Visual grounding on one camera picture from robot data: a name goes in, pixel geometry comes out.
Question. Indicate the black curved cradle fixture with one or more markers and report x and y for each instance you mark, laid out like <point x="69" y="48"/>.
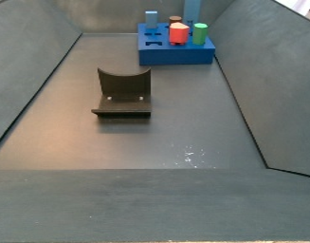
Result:
<point x="126" y="95"/>

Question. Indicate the blue shape sorter block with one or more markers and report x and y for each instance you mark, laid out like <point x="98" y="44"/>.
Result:
<point x="158" y="52"/>

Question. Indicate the red rounded peg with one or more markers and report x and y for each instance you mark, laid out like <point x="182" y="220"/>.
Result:
<point x="179" y="33"/>

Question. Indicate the green hexagonal peg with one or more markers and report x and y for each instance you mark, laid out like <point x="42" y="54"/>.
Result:
<point x="200" y="32"/>

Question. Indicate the brown round peg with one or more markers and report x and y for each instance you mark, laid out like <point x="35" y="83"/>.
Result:
<point x="175" y="19"/>

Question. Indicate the small blue rectangular peg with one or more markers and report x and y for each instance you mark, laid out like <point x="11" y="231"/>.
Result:
<point x="151" y="19"/>

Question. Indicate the tall blue rectangular peg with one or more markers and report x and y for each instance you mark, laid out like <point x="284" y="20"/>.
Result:
<point x="191" y="11"/>

